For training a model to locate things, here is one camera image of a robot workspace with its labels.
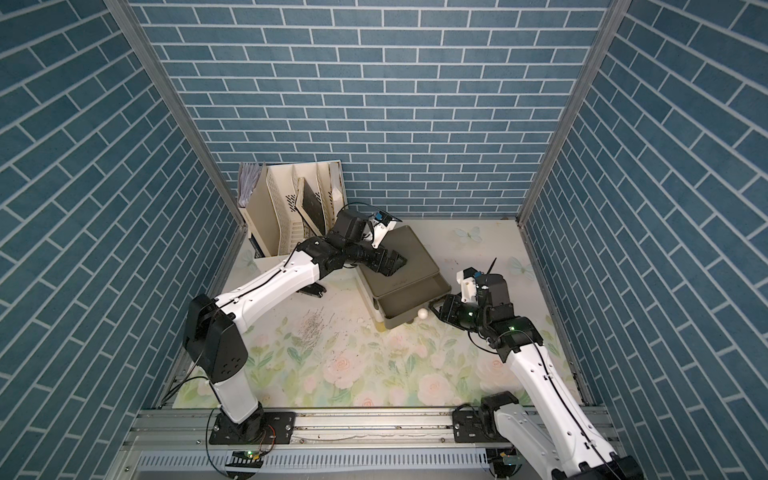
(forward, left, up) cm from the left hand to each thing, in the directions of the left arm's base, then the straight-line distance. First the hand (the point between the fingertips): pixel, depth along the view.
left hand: (402, 256), depth 81 cm
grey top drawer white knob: (-15, -5, -5) cm, 16 cm away
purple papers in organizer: (+25, +48, +7) cm, 54 cm away
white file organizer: (+22, +44, -12) cm, 51 cm away
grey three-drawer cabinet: (-10, 0, -3) cm, 11 cm away
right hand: (-13, -9, -4) cm, 17 cm away
